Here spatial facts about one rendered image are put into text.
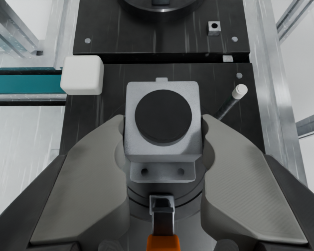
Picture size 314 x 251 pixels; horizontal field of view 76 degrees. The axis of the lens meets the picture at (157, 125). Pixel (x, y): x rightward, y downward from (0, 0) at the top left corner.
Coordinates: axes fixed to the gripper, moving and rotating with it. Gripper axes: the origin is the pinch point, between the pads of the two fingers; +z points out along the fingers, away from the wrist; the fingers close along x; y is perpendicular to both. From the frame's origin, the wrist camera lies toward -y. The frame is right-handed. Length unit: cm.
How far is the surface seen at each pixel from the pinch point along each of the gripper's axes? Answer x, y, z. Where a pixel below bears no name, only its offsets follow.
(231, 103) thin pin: 5.3, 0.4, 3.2
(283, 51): 24.2, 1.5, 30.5
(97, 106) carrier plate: -7.8, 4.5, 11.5
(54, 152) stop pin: -12.6, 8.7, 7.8
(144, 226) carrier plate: -1.8, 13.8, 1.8
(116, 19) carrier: -6.2, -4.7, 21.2
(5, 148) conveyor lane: -22.5, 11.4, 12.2
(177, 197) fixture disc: 1.6, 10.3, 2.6
